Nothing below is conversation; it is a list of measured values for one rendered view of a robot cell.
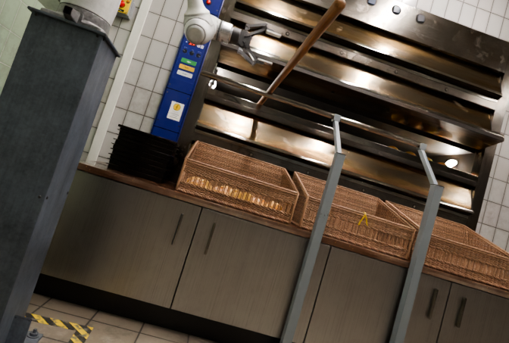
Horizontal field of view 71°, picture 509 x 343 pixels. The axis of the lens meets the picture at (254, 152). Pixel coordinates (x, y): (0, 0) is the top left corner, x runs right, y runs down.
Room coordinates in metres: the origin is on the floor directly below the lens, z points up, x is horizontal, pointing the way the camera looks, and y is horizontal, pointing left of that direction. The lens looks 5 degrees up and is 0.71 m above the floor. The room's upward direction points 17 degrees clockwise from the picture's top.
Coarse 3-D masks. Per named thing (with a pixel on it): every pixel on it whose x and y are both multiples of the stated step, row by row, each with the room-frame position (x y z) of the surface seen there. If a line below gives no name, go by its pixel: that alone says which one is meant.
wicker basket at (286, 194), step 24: (192, 168) 1.61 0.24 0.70; (216, 168) 1.62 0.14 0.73; (240, 168) 2.08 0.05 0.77; (264, 168) 2.10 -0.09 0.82; (192, 192) 1.62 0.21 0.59; (216, 192) 1.63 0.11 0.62; (264, 192) 1.65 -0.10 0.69; (288, 192) 1.66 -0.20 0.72; (264, 216) 1.65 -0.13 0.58; (288, 216) 1.67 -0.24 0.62
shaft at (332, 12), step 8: (336, 0) 0.82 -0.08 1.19; (344, 0) 0.82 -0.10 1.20; (336, 8) 0.83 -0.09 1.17; (328, 16) 0.88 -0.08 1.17; (336, 16) 0.87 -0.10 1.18; (320, 24) 0.93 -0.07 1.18; (328, 24) 0.92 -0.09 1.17; (312, 32) 1.01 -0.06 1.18; (320, 32) 0.97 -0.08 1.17; (304, 40) 1.09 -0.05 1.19; (312, 40) 1.04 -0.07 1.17; (304, 48) 1.12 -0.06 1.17; (296, 56) 1.21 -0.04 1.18; (288, 64) 1.33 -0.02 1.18; (280, 72) 1.47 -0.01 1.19; (288, 72) 1.40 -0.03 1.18; (280, 80) 1.53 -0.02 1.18; (272, 88) 1.70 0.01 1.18
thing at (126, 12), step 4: (124, 0) 1.98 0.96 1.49; (132, 0) 1.98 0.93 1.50; (128, 4) 1.98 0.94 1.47; (132, 4) 1.99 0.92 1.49; (120, 8) 1.98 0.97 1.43; (124, 8) 1.98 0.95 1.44; (128, 8) 1.98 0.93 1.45; (132, 8) 2.01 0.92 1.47; (120, 12) 1.98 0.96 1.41; (124, 12) 1.98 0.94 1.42; (128, 12) 1.99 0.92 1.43; (132, 12) 2.03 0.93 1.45; (120, 16) 2.03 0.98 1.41; (124, 16) 2.01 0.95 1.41; (128, 16) 2.00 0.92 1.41
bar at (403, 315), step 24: (264, 96) 1.77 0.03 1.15; (336, 120) 1.78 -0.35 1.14; (336, 144) 1.64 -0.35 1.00; (408, 144) 1.83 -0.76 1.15; (336, 168) 1.56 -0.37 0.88; (432, 192) 1.61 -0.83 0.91; (432, 216) 1.61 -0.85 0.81; (312, 240) 1.56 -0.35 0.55; (312, 264) 1.57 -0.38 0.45; (408, 288) 1.60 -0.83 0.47; (408, 312) 1.61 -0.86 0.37; (288, 336) 1.56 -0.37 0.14
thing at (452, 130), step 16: (224, 48) 1.99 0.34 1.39; (240, 64) 2.11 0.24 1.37; (256, 64) 2.06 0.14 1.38; (272, 64) 2.01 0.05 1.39; (288, 80) 2.13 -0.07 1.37; (304, 80) 2.08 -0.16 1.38; (320, 80) 2.03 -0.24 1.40; (336, 80) 2.02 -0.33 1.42; (320, 96) 2.21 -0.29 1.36; (336, 96) 2.15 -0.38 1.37; (352, 96) 2.10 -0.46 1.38; (368, 96) 2.05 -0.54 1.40; (368, 112) 2.23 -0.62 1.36; (384, 112) 2.17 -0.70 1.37; (400, 112) 2.12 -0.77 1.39; (416, 112) 2.07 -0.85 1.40; (416, 128) 2.26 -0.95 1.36; (432, 128) 2.20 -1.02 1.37; (448, 128) 2.14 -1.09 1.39; (464, 128) 2.09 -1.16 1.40; (464, 144) 2.28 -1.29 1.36; (480, 144) 2.22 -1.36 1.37
